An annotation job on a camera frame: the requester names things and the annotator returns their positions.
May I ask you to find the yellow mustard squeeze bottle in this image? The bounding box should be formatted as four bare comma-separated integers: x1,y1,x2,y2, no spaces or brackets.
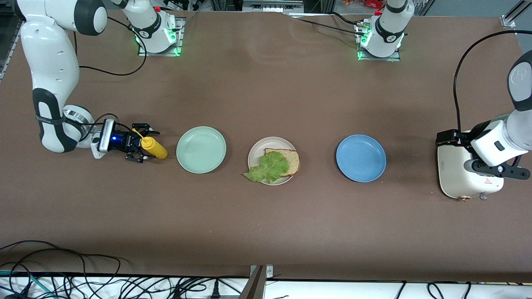
132,128,168,160

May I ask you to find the green lettuce leaf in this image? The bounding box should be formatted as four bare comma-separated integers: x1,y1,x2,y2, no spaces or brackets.
243,151,291,184

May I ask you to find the brown bread slice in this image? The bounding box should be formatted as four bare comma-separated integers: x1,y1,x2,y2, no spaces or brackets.
264,148,300,178

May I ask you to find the green round plate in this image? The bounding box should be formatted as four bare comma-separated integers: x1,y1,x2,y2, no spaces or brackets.
176,126,227,174

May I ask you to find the blue round plate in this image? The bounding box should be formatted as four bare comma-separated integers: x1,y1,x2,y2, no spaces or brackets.
336,134,387,183

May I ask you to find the beige round plate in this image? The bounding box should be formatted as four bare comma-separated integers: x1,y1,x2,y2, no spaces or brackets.
248,137,299,186

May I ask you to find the white two-slot toaster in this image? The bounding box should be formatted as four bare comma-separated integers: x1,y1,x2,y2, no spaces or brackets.
437,135,505,202

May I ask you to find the grey power strip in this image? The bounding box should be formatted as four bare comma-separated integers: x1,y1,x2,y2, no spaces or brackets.
242,0,305,12

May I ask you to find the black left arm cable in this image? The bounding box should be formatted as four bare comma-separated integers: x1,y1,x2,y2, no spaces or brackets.
453,30,532,133

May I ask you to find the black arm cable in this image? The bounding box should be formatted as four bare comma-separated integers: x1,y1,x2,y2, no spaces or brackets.
453,30,532,133
74,17,147,135

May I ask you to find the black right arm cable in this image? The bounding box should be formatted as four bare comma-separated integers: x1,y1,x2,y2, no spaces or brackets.
74,17,147,135

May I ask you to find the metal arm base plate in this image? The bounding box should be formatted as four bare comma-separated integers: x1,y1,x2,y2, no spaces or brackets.
357,23,401,62
137,17,184,57

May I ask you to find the aluminium frame profile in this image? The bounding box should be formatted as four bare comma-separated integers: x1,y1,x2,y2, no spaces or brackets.
501,0,532,29

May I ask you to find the black looped floor cable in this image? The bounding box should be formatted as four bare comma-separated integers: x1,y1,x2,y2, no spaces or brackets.
0,240,122,299

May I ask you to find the teal cable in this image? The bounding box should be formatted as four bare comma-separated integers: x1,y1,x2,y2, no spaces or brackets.
0,270,57,299

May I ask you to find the black cable on table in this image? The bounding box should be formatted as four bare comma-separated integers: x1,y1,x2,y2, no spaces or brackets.
291,12,367,37

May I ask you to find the metal table bracket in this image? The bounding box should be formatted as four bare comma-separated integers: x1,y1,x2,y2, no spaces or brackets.
249,265,274,299

